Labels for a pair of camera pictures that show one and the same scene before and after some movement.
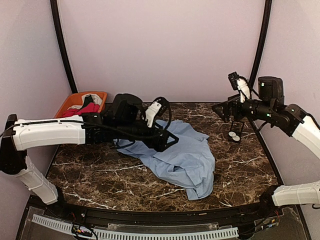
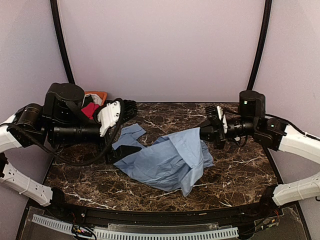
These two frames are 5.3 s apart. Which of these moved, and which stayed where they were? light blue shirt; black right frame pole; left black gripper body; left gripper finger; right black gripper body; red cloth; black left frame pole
Moved: right black gripper body; light blue shirt; left gripper finger; left black gripper body
Stayed: black left frame pole; black right frame pole; red cloth
